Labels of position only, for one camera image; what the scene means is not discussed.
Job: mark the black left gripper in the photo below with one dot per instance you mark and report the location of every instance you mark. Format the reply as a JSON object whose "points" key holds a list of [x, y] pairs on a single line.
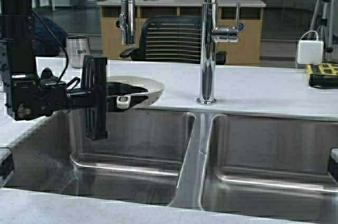
{"points": [[92, 96]]}

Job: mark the white frying pan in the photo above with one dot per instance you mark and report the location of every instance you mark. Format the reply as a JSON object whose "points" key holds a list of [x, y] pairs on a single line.
{"points": [[127, 92]]}

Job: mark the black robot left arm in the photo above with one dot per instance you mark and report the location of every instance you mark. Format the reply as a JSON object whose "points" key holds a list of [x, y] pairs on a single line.
{"points": [[30, 95]]}

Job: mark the stainless steel tumbler cup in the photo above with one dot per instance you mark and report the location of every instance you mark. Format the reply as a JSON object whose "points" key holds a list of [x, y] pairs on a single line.
{"points": [[77, 47]]}

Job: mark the black office chair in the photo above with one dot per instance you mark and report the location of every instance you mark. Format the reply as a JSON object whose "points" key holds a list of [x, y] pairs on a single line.
{"points": [[168, 39]]}

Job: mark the chrome kitchen faucet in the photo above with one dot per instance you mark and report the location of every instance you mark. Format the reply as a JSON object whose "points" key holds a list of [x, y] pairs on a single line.
{"points": [[211, 35]]}

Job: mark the wooden shelf counter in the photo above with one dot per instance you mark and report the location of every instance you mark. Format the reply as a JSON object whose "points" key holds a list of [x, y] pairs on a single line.
{"points": [[244, 52]]}

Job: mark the stainless steel double sink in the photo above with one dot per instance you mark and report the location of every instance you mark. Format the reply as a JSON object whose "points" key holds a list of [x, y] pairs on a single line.
{"points": [[267, 167]]}

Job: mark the white power adapter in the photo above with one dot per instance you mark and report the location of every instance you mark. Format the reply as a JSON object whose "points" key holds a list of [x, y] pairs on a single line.
{"points": [[309, 51]]}

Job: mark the yellow black power strip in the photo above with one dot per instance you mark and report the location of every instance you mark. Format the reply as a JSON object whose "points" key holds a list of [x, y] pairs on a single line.
{"points": [[322, 76]]}

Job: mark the grey camera tripod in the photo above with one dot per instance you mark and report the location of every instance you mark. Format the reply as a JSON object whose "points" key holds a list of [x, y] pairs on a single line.
{"points": [[322, 23]]}

